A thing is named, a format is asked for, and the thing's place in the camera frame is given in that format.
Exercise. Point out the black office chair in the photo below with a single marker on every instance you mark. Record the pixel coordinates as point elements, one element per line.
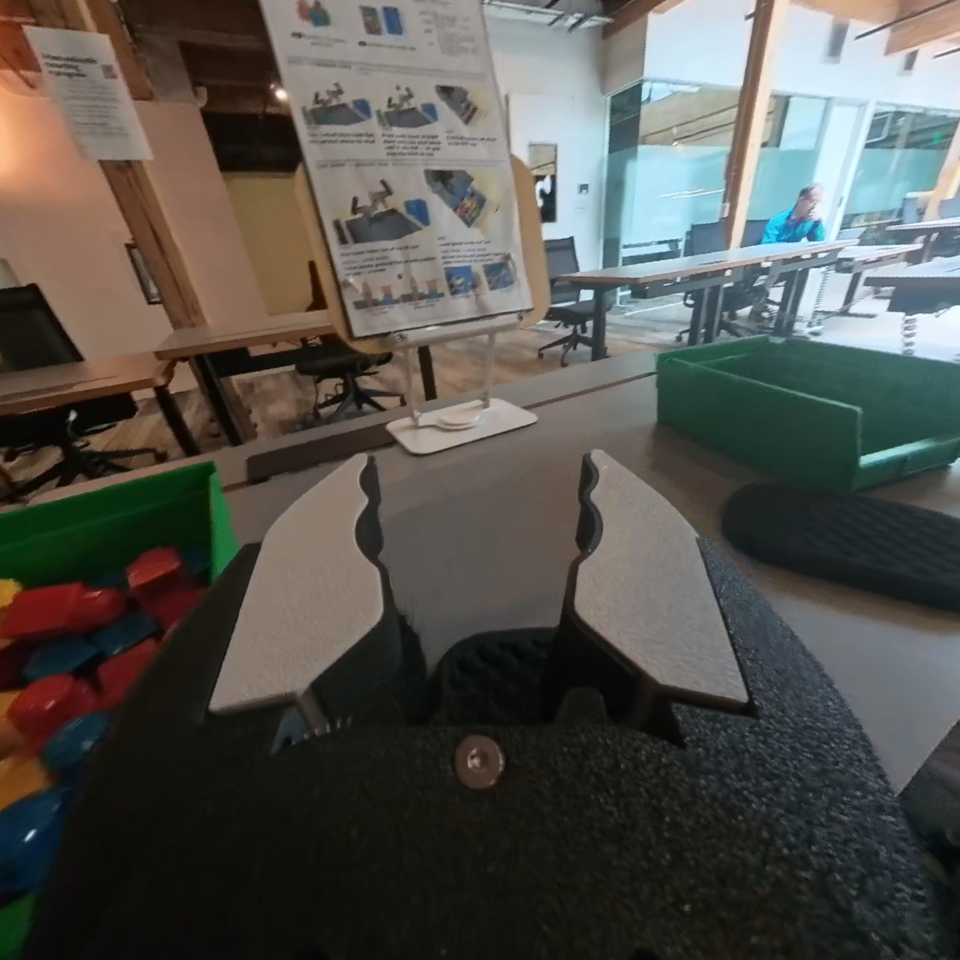
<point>562,262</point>
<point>37,330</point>
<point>337,367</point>

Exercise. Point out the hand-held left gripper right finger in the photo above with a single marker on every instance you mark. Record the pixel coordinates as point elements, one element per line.
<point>652,607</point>

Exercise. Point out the wooden office table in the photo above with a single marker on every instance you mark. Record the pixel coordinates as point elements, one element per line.
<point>712,262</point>
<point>75,375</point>
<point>225,341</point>

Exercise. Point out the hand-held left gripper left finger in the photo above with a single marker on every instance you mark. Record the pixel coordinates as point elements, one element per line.
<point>300,607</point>

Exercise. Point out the black mesh pad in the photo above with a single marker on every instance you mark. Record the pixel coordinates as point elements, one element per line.
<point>840,540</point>
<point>495,675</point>

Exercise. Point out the instruction poster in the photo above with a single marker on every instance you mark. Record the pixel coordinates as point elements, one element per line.
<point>412,187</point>

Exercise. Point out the green plastic bin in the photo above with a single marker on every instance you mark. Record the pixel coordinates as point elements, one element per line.
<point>750,427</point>
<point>112,517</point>

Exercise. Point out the pile of mega blocks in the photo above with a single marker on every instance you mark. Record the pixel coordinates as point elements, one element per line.
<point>45,615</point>

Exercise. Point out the white wall notice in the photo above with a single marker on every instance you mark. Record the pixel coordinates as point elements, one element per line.
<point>90,97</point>

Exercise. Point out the dark wall sign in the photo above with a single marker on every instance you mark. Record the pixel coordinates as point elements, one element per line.
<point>544,161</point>

